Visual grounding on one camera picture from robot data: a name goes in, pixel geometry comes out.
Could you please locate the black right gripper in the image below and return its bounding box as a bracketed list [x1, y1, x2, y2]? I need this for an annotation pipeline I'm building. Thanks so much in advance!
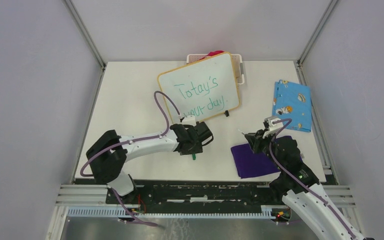
[244, 127, 285, 171]

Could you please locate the yellow-framed whiteboard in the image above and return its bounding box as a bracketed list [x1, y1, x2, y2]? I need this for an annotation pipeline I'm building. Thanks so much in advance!
[157, 52, 241, 123]

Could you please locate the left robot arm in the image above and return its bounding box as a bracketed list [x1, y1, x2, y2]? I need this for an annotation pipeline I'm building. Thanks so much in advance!
[80, 122, 214, 204]

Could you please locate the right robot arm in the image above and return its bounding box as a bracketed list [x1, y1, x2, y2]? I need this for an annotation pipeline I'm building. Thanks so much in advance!
[244, 129, 366, 240]

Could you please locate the purple folded cloth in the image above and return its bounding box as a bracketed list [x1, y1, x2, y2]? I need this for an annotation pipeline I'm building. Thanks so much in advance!
[230, 143, 282, 179]

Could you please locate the blue space-print cloth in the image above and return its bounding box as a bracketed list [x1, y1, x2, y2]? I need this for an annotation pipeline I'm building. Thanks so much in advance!
[272, 79, 312, 133]

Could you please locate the pink folded cloth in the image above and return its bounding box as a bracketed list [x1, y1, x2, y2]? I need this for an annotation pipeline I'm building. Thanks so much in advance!
[199, 50, 224, 61]

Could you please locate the white perforated plastic basket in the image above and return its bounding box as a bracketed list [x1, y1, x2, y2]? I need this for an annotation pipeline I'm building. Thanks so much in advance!
[186, 54, 246, 86]

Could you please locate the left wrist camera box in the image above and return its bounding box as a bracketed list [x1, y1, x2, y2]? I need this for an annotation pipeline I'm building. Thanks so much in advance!
[180, 115, 197, 126]

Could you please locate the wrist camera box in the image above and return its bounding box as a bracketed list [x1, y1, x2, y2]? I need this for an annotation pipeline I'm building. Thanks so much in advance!
[263, 116, 284, 138]
[180, 115, 197, 126]

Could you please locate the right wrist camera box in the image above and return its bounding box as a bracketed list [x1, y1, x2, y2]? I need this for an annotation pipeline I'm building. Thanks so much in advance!
[263, 116, 284, 138]

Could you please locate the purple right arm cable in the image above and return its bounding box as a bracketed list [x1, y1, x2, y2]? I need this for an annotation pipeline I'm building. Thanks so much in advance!
[268, 118, 359, 240]

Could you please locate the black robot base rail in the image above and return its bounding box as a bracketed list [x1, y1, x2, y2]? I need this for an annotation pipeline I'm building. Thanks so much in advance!
[121, 180, 285, 214]

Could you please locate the white slotted cable duct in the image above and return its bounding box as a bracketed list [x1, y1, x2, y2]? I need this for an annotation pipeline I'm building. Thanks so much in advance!
[66, 206, 276, 220]

